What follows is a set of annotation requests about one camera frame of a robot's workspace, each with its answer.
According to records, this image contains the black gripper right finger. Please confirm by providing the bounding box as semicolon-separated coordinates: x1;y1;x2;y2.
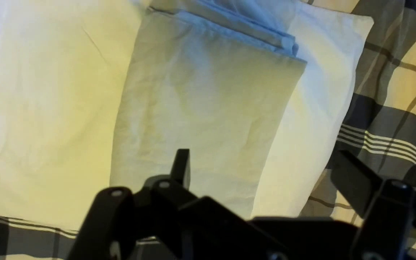
330;148;416;260

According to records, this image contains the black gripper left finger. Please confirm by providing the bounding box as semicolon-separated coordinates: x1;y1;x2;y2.
65;147;205;260

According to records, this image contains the pale grey cloth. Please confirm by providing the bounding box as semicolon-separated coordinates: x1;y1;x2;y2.
108;0;309;220

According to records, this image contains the plaid grey yellow comforter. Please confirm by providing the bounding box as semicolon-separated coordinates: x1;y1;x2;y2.
0;0;416;260

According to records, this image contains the white pillow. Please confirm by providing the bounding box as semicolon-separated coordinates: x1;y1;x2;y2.
0;0;375;233

